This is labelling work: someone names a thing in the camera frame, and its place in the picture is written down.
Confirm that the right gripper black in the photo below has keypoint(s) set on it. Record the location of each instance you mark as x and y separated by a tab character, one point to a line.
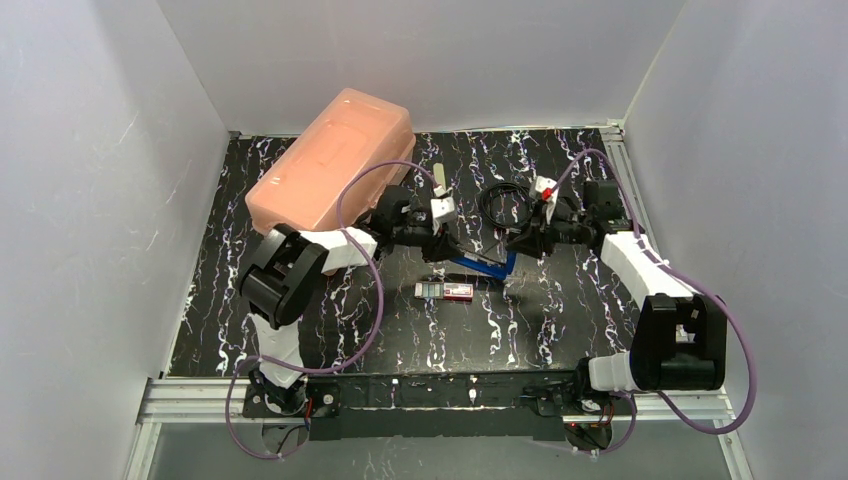
534	238

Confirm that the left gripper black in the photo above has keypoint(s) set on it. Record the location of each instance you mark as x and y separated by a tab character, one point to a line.
436	244

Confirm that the red white staple box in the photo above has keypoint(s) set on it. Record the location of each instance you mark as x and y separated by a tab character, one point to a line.
444	291

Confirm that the blue stapler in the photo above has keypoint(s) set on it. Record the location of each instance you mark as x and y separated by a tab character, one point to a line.
496	269

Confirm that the beige small stapler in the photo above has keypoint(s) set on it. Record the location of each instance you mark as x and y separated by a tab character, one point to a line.
439	176

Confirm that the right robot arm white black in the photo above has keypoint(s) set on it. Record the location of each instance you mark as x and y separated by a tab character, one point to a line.
679	341

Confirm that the pink plastic storage box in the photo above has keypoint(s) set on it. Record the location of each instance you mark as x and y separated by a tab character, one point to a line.
354	132

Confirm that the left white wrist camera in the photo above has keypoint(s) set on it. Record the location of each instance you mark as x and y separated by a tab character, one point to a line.
443	210

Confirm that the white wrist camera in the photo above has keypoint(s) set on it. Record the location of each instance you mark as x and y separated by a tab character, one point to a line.
443	210
543	192

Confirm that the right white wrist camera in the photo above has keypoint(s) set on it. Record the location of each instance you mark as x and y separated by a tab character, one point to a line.
543	192

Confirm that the aluminium frame rail right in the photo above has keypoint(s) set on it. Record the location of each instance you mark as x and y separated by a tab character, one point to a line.
629	172

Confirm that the aluminium frame rail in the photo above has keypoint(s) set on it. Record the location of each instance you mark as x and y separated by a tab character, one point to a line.
629	172
212	400

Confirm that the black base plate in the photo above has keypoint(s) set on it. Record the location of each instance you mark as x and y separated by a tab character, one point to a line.
458	424

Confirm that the aluminium frame rail front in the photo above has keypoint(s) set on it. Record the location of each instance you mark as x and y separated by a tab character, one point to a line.
212	400

